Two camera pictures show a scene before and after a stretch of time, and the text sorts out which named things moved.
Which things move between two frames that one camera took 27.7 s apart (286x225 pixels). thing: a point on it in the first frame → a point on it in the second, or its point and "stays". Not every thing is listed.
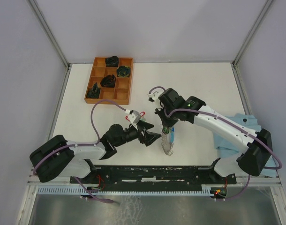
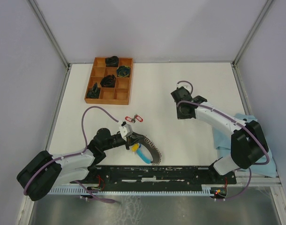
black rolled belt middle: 108,81 stays
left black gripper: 148,137 → 132,139
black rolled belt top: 112,61 stays
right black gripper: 165,123 → 181,116
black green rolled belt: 94,92 stays
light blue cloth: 226,147 stays
